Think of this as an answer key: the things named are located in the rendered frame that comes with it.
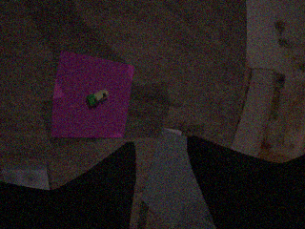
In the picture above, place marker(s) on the magenta square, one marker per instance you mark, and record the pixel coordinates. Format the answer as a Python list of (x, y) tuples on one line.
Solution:
[(79, 76)]

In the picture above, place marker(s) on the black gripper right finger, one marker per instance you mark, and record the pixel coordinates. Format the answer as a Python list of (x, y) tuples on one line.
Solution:
[(244, 192)]

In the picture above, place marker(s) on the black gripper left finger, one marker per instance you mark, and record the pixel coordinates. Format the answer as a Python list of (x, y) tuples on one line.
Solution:
[(101, 198)]

